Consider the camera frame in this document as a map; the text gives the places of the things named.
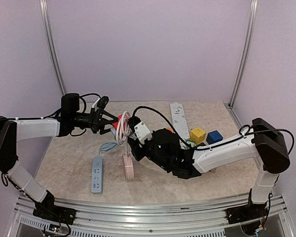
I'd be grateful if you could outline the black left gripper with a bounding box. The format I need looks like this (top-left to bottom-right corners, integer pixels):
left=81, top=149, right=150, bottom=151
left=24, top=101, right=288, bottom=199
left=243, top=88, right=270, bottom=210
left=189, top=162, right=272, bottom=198
left=71, top=107, right=118, bottom=133

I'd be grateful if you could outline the red cube socket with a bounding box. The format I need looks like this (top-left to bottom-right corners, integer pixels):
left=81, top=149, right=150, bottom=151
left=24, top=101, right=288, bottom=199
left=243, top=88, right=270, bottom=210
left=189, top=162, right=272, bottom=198
left=112, top=114, right=125, bottom=130

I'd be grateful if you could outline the pink round socket hub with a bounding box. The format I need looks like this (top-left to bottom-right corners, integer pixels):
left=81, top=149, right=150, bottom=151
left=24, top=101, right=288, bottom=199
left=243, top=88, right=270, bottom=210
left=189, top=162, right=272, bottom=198
left=122, top=153, right=134, bottom=180

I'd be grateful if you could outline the pink white hub cable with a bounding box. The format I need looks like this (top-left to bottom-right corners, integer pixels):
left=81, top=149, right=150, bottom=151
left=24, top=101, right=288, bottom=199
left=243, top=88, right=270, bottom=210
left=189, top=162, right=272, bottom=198
left=115, top=110, right=132, bottom=156

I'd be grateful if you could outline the light blue cable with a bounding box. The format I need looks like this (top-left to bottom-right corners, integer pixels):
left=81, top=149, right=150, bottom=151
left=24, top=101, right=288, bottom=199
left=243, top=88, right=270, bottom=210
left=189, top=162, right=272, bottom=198
left=98, top=142, right=119, bottom=158

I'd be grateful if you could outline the light blue power strip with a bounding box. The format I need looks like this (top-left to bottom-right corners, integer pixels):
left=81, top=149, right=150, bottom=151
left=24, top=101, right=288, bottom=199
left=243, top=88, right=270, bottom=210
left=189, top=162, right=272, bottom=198
left=91, top=157, right=104, bottom=194

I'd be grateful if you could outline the long white power strip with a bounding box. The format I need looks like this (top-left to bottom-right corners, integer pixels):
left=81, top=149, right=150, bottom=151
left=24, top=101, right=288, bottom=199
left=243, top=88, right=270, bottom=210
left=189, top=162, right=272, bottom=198
left=170, top=102, right=190, bottom=140

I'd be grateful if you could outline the light green plug adapter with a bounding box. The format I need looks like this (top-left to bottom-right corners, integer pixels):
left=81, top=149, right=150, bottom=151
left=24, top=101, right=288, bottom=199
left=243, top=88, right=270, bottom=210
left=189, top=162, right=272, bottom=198
left=186, top=140, right=195, bottom=148

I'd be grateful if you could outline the yellow cube adapter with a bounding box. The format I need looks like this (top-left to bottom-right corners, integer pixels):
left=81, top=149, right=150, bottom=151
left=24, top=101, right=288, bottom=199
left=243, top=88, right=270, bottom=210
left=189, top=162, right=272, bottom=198
left=190, top=127, right=206, bottom=145

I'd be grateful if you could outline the blue cube adapter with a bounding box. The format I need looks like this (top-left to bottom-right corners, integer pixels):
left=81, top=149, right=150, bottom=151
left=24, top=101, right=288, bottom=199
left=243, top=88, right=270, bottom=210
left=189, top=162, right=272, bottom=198
left=206, top=130, right=223, bottom=145

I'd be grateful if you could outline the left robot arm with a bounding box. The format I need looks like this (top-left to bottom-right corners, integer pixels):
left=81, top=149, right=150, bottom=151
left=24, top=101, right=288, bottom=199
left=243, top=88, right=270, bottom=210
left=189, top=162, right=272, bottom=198
left=0, top=93, right=118, bottom=220

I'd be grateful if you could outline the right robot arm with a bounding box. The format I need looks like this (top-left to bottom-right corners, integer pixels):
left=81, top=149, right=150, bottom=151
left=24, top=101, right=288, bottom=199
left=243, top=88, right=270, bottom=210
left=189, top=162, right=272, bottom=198
left=128, top=116, right=292, bottom=219

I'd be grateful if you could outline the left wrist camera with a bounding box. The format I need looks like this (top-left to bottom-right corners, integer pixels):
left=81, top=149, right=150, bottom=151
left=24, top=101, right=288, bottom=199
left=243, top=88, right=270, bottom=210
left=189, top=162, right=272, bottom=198
left=92, top=96, right=109, bottom=110

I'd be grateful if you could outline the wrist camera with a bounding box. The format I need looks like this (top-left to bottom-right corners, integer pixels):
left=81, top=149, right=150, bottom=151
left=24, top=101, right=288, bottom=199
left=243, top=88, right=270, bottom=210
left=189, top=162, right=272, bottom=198
left=128, top=116, right=152, bottom=145
left=92, top=96, right=109, bottom=110

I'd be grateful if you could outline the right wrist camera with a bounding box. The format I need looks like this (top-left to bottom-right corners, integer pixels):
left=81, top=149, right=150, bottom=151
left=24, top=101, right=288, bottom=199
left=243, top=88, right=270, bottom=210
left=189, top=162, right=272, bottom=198
left=128, top=116, right=152, bottom=145

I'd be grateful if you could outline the aluminium front rail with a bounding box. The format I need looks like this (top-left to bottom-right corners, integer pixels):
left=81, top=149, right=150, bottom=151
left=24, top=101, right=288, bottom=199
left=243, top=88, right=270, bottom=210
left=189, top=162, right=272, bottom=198
left=7, top=195, right=296, bottom=237

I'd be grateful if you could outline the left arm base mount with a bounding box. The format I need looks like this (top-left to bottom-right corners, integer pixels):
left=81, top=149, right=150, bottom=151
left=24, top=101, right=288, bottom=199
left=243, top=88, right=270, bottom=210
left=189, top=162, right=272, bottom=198
left=33, top=202, right=76, bottom=225

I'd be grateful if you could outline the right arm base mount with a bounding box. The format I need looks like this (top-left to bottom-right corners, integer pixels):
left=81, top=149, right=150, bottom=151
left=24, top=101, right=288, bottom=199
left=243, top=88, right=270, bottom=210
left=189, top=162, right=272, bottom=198
left=225, top=198, right=268, bottom=224

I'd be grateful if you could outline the left aluminium frame post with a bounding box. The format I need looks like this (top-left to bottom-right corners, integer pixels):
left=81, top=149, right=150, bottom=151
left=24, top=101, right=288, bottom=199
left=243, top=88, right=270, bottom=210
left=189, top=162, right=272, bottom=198
left=39, top=0, right=67, bottom=96

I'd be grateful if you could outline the aluminium frame post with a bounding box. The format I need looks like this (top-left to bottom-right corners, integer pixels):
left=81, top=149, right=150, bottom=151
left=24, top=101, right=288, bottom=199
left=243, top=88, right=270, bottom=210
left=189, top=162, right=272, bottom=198
left=228, top=0, right=259, bottom=108
left=39, top=0, right=67, bottom=96

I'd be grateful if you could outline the right aluminium frame post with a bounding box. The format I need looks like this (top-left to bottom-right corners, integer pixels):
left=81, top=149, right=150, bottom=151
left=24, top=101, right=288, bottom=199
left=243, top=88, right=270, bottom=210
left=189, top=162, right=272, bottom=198
left=228, top=0, right=259, bottom=108

